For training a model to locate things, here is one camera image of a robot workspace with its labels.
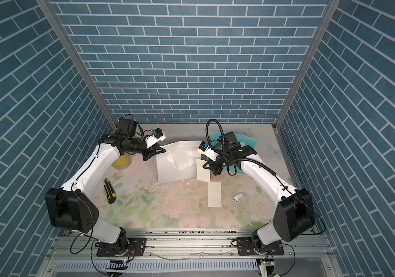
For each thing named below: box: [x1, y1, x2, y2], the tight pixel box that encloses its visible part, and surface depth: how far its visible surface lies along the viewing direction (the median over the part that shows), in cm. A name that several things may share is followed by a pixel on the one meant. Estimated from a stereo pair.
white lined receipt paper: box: [195, 158, 211, 183], surface depth 82 cm
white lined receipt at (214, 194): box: [207, 181, 222, 208], surface depth 91 cm
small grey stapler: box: [232, 192, 245, 204], surface depth 88 cm
